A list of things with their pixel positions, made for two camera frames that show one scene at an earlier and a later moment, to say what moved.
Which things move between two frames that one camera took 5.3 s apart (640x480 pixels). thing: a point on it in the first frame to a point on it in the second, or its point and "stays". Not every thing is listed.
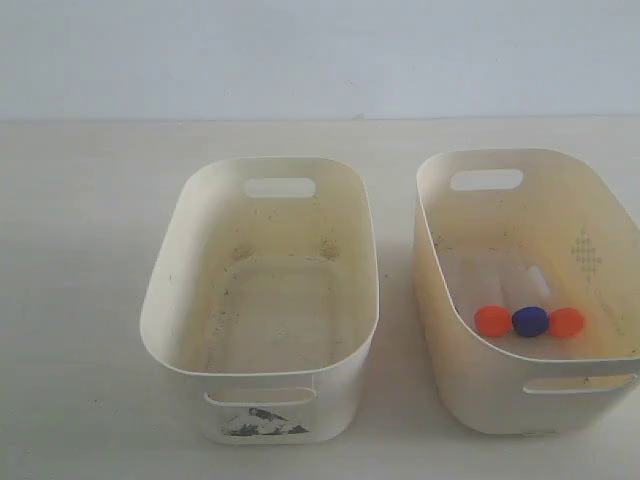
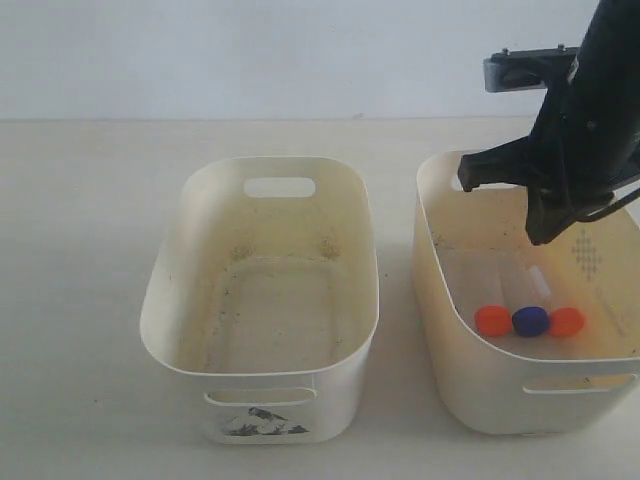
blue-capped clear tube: (527, 294) stays
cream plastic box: (526, 287) stays
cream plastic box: (262, 291) stays
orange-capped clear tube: (568, 303) to (564, 321)
